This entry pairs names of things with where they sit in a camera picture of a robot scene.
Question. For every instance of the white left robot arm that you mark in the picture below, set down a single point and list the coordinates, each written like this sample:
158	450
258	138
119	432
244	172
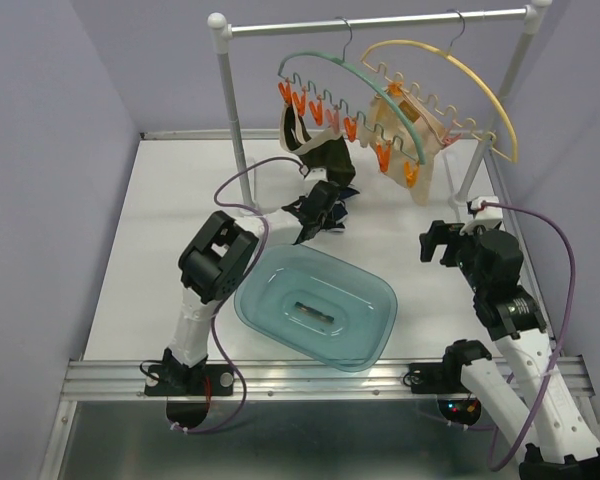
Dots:
221	255

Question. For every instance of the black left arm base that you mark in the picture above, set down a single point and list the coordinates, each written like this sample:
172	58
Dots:
188	392

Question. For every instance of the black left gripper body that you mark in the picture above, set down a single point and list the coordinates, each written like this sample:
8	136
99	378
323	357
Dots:
323	221

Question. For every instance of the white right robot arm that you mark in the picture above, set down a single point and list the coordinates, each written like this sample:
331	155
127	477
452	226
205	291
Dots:
535	412

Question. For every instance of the yellow clip hanger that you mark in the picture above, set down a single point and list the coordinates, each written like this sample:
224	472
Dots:
455	122

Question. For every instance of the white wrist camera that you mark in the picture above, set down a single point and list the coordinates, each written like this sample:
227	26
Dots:
484	212
313	174

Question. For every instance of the green clip hanger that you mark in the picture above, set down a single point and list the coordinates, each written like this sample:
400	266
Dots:
360	80

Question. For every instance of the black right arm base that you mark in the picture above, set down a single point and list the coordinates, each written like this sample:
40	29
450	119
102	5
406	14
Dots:
454	401

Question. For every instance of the aluminium mounting rail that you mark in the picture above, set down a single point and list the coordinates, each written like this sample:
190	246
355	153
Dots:
285	380

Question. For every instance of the navy blue underwear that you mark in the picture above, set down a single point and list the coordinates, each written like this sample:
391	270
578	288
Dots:
335	220

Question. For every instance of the translucent blue plastic basin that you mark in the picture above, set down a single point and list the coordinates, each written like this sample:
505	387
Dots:
318	305

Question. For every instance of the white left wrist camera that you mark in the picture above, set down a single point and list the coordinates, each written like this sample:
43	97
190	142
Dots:
313	174

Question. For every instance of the olive green underwear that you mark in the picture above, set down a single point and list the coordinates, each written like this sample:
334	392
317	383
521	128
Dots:
326	149

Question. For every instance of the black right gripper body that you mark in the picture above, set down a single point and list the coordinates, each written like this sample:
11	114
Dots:
467	248

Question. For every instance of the white metal clothes rack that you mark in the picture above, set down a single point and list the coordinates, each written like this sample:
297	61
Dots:
532	16

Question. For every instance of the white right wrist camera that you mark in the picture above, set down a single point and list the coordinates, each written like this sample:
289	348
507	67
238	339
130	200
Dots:
484	212

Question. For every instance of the beige underwear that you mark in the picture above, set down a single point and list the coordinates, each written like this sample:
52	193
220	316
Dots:
428	126

